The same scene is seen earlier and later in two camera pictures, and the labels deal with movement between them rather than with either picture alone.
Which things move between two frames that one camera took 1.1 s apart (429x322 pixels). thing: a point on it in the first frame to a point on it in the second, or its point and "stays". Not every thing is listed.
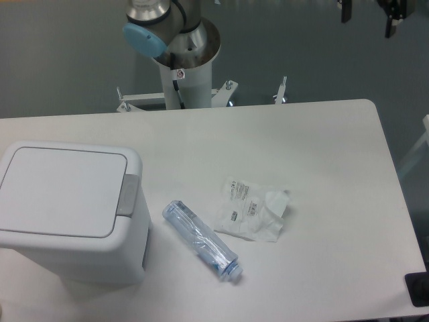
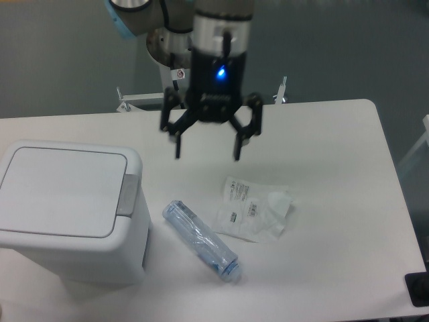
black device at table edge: (417, 286) stays
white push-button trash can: (83, 207) stays
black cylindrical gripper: (397, 9) to (214, 94)
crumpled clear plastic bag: (250, 210) stays
